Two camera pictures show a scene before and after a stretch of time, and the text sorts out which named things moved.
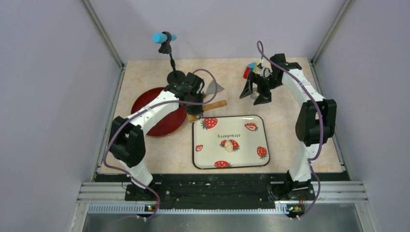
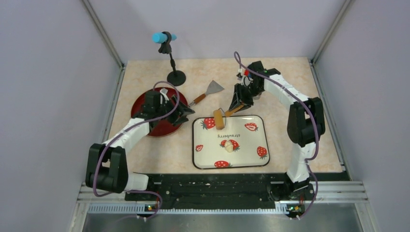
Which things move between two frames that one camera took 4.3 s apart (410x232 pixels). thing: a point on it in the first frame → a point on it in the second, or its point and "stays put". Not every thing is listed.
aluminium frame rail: x=111 y=197 stays put
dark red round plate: x=169 y=122 stays put
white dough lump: x=228 y=146 stays put
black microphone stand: x=176 y=76 stays put
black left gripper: x=197 y=110 → x=183 y=111
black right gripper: x=256 y=79 → x=248 y=102
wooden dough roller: x=193 y=118 → x=220 y=116
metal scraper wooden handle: x=212 y=89 stays put
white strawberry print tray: x=248 y=133 stays put
